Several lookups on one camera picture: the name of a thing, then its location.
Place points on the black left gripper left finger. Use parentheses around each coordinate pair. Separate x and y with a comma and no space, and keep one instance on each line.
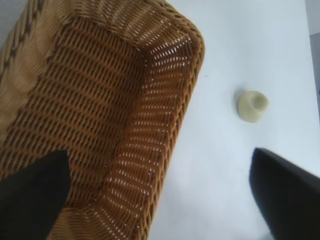
(30,200)

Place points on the brown woven wicker basket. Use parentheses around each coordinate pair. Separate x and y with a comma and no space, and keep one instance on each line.
(87,100)

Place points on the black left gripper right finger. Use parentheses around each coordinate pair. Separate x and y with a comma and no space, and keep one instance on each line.
(290,200)

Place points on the pale yellow egg yolk pastry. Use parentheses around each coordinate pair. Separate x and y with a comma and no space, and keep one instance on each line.
(250,106)

